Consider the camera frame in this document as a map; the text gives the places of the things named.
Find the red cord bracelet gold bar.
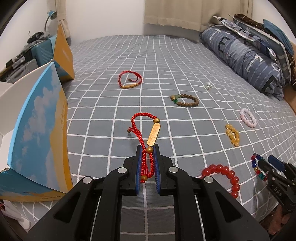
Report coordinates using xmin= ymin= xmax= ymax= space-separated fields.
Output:
xmin=127 ymin=113 xmax=161 ymax=183

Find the multicolour glass bead bracelet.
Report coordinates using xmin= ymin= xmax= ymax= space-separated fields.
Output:
xmin=251 ymin=153 xmax=268 ymax=182

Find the yellow amber bead bracelet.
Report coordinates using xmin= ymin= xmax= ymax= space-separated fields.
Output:
xmin=225 ymin=123 xmax=240 ymax=147

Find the pink bead bracelet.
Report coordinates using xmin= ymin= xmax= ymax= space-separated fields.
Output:
xmin=239 ymin=107 xmax=258 ymax=129

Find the wooden headboard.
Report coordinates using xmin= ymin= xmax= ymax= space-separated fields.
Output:
xmin=283 ymin=80 xmax=296 ymax=114

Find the small pearl ornament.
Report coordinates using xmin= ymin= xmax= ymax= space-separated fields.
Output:
xmin=205 ymin=83 xmax=213 ymax=90

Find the blue sky printed box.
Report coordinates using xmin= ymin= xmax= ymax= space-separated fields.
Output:
xmin=1 ymin=63 xmax=73 ymax=202

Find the folded blue grey quilt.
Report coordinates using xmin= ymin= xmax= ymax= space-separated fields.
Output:
xmin=200 ymin=25 xmax=284 ymax=100

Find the stack of pillows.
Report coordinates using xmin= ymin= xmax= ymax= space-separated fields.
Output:
xmin=212 ymin=13 xmax=296 ymax=84

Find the orange box lid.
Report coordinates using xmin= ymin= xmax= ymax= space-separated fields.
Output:
xmin=52 ymin=23 xmax=75 ymax=83

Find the teal storage box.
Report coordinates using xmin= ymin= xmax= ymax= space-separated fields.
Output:
xmin=31 ymin=35 xmax=57 ymax=67

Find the teal desk lamp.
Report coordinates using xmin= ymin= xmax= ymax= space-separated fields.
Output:
xmin=44 ymin=10 xmax=57 ymax=35

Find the side curtain beige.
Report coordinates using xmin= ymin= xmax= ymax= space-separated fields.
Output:
xmin=47 ymin=0 xmax=71 ymax=46

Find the red bead bracelet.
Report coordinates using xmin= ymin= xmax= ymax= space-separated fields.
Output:
xmin=200 ymin=164 xmax=241 ymax=199

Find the brown wooden bead bracelet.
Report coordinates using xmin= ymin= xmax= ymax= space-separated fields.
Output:
xmin=170 ymin=93 xmax=200 ymax=108

